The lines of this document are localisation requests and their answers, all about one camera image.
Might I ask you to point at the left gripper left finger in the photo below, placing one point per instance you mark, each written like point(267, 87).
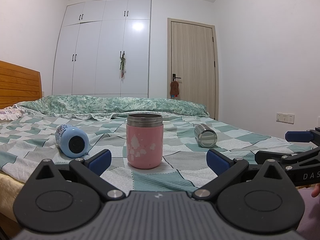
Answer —
point(62, 197)

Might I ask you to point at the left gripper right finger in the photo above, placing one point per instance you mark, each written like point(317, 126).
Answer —
point(252, 198)

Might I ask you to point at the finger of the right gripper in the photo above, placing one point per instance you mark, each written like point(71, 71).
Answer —
point(312, 136)
point(261, 156)

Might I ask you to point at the stainless steel cup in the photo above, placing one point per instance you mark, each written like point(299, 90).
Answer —
point(205, 136)

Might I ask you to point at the light blue patterned cup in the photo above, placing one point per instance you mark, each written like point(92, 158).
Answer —
point(72, 141)

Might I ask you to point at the pink insulated cup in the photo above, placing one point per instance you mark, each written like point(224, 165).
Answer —
point(144, 140)

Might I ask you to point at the right hand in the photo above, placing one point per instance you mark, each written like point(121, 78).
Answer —
point(316, 190)

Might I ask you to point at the checkered green bed sheet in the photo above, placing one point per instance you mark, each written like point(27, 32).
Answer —
point(30, 139)

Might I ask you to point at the floral ruffled pillow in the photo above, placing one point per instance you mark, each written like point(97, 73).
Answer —
point(9, 114)

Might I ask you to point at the green floral quilt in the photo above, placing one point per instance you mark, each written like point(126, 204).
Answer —
point(90, 107)

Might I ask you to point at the brown plush door hanger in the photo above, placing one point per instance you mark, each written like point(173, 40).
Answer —
point(174, 89)

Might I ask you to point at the wooden headboard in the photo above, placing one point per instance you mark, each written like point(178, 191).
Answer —
point(18, 84)

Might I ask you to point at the beige wooden door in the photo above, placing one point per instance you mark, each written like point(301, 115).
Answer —
point(192, 55)

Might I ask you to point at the white built-in wardrobe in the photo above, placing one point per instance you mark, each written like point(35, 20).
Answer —
point(92, 38)

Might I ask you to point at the green hanging wardrobe ornament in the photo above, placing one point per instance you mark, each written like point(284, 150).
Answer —
point(122, 65)

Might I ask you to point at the white wall socket panel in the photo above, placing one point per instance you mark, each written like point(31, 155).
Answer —
point(285, 118)

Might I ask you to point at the black door handle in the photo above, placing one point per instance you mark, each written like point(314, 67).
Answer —
point(174, 77)

